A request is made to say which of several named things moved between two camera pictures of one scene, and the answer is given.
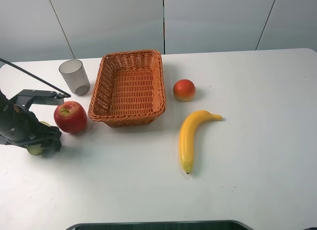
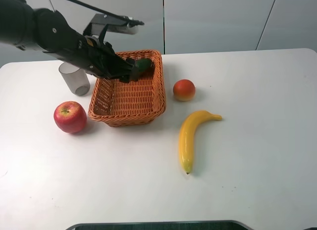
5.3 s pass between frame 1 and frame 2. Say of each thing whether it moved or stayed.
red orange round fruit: stayed
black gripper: moved
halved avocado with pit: moved
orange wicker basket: stayed
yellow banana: stayed
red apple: stayed
